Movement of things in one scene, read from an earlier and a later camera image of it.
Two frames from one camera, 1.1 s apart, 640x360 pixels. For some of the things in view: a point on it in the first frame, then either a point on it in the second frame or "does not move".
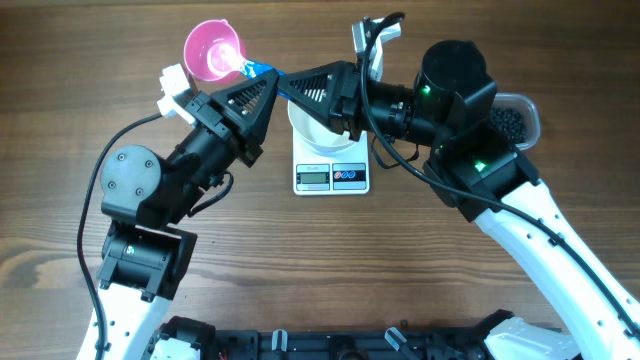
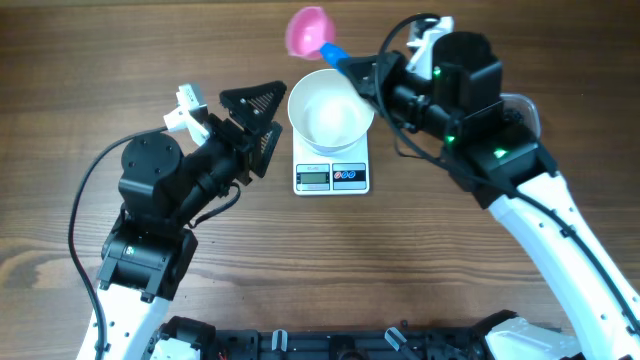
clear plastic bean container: [517, 118] does not move
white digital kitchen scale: [323, 173] does not move
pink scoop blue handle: [213, 53] to [310, 33]
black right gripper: [341, 104] to [390, 66]
